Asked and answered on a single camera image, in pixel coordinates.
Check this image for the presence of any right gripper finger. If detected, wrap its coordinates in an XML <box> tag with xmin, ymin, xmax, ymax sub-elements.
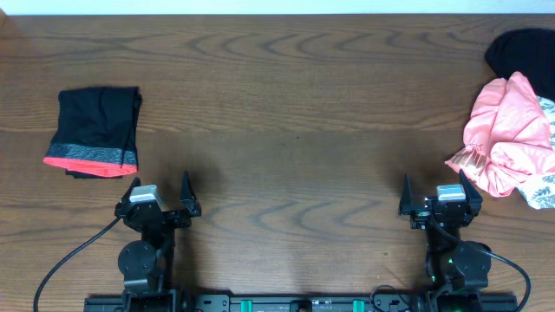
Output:
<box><xmin>459</xmin><ymin>169</ymin><xmax>482</xmax><ymax>205</ymax></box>
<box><xmin>399</xmin><ymin>174</ymin><xmax>412</xmax><ymax>209</ymax></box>

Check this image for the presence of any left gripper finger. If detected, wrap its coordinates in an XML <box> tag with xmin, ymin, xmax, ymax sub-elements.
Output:
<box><xmin>121</xmin><ymin>177</ymin><xmax>141</xmax><ymax>204</ymax></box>
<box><xmin>180</xmin><ymin>171</ymin><xmax>199</xmax><ymax>210</ymax></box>

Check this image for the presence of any coral pink t-shirt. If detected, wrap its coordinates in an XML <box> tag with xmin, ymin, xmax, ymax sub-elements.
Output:
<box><xmin>446</xmin><ymin>72</ymin><xmax>554</xmax><ymax>198</ymax></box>

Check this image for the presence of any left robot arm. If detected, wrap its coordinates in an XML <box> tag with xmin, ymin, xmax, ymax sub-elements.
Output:
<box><xmin>114</xmin><ymin>172</ymin><xmax>201</xmax><ymax>311</ymax></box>

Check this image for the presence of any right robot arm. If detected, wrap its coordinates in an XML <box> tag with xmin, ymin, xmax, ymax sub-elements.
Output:
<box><xmin>399</xmin><ymin>172</ymin><xmax>491</xmax><ymax>311</ymax></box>

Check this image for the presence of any folded black shorts, coral hem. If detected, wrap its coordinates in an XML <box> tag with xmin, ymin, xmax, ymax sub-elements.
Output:
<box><xmin>43</xmin><ymin>87</ymin><xmax>142</xmax><ymax>179</ymax></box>

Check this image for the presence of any white grey patterned garment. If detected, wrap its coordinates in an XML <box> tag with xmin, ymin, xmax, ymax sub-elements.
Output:
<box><xmin>518</xmin><ymin>97</ymin><xmax>554</xmax><ymax>210</ymax></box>

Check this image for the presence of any black garment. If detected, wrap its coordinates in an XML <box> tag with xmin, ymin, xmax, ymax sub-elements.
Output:
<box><xmin>485</xmin><ymin>29</ymin><xmax>554</xmax><ymax>101</ymax></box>

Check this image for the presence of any right black cable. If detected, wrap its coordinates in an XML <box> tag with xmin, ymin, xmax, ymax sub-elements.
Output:
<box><xmin>427</xmin><ymin>214</ymin><xmax>532</xmax><ymax>312</ymax></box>

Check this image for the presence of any black cable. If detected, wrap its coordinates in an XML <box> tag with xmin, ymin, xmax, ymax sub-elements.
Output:
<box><xmin>427</xmin><ymin>214</ymin><xmax>532</xmax><ymax>312</ymax></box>
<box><xmin>33</xmin><ymin>216</ymin><xmax>123</xmax><ymax>312</ymax></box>

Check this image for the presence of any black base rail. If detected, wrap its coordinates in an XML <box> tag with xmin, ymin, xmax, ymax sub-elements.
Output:
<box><xmin>83</xmin><ymin>293</ymin><xmax>518</xmax><ymax>312</ymax></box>

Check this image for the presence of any left black cable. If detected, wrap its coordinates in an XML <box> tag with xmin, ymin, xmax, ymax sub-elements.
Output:
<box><xmin>33</xmin><ymin>216</ymin><xmax>123</xmax><ymax>312</ymax></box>

